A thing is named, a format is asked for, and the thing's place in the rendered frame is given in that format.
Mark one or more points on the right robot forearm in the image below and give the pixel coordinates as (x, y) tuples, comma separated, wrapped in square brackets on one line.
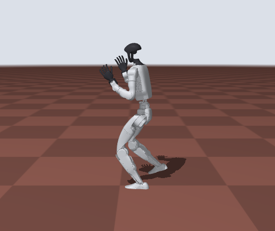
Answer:
[(125, 76)]

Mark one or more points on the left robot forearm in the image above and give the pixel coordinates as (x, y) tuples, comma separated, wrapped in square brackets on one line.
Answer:
[(122, 92)]

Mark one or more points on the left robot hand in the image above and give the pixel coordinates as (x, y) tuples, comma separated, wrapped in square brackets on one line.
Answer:
[(107, 74)]

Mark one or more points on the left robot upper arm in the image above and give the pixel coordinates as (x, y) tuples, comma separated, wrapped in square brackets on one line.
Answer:
[(132, 78)]

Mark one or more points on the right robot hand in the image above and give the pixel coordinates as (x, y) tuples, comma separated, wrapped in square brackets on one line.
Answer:
[(122, 65)]

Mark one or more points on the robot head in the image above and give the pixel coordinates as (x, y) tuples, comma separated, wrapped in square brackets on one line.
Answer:
[(132, 49)]

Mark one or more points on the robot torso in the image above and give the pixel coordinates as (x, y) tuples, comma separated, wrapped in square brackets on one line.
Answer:
[(143, 91)]

